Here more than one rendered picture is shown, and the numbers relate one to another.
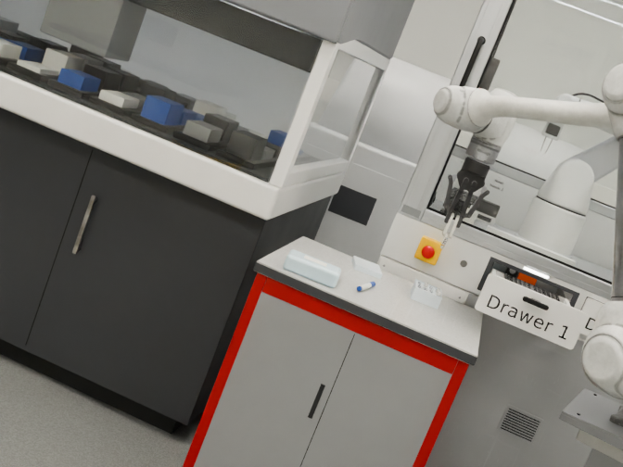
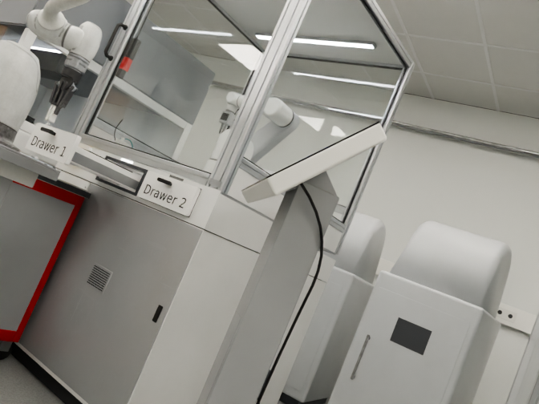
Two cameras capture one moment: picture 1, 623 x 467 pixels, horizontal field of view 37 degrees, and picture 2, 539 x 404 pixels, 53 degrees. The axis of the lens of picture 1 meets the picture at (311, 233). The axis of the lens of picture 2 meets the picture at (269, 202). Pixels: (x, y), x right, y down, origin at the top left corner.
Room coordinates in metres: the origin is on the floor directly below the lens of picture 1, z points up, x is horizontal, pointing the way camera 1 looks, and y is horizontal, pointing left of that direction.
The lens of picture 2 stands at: (1.28, -2.30, 0.79)
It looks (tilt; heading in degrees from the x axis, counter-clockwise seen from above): 6 degrees up; 29
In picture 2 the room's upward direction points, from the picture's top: 23 degrees clockwise
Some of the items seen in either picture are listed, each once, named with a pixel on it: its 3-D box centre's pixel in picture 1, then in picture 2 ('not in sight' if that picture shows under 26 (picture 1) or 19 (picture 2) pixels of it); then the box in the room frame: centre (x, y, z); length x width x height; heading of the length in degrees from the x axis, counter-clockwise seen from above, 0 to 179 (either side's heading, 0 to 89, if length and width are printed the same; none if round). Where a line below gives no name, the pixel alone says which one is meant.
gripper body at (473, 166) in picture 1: (472, 175); (68, 79); (2.73, -0.37, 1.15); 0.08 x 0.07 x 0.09; 87
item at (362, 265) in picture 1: (366, 267); not in sight; (2.85, -0.20, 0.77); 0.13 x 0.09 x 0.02; 5
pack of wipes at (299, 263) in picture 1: (312, 268); not in sight; (2.47, -0.04, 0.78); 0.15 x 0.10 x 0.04; 88
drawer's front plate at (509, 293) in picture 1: (530, 310); (52, 143); (2.58, -0.64, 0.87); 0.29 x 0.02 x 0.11; 82
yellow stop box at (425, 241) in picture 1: (428, 250); not in sight; (2.93, -0.36, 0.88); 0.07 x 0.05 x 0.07; 82
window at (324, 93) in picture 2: not in sight; (337, 104); (3.29, -1.29, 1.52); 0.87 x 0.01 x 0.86; 172
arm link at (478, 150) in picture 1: (482, 151); (76, 64); (2.73, -0.37, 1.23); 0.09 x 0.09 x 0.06
